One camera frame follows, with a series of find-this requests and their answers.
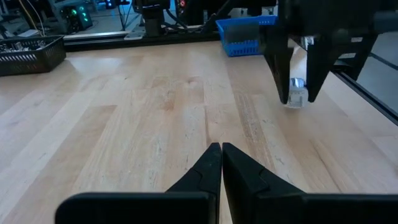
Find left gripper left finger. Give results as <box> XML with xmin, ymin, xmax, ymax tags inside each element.
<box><xmin>55</xmin><ymin>142</ymin><xmax>223</xmax><ymax>224</ymax></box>

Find purple and white wall charger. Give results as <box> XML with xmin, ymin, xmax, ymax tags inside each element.
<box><xmin>284</xmin><ymin>77</ymin><xmax>309</xmax><ymax>109</ymax></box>

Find grey metal mounting plate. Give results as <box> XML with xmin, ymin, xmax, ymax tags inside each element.
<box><xmin>124</xmin><ymin>29</ymin><xmax>147</xmax><ymax>40</ymax></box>

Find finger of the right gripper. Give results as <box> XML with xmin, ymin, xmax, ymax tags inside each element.
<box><xmin>306</xmin><ymin>32</ymin><xmax>340</xmax><ymax>103</ymax></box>
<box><xmin>260</xmin><ymin>25</ymin><xmax>295</xmax><ymax>105</ymax></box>

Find black plastic basket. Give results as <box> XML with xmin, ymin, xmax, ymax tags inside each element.
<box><xmin>0</xmin><ymin>34</ymin><xmax>67</xmax><ymax>77</ymax></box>

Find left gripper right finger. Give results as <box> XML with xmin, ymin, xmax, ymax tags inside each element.
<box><xmin>221</xmin><ymin>142</ymin><xmax>398</xmax><ymax>224</ymax></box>

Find yellow cable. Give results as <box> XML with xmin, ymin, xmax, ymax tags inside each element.
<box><xmin>17</xmin><ymin>0</ymin><xmax>46</xmax><ymax>35</ymax></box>

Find black computer tower green lights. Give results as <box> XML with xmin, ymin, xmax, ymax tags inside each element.
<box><xmin>58</xmin><ymin>1</ymin><xmax>94</xmax><ymax>32</ymax></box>

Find blue plastic basket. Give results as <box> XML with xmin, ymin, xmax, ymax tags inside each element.
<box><xmin>216</xmin><ymin>14</ymin><xmax>278</xmax><ymax>58</ymax></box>

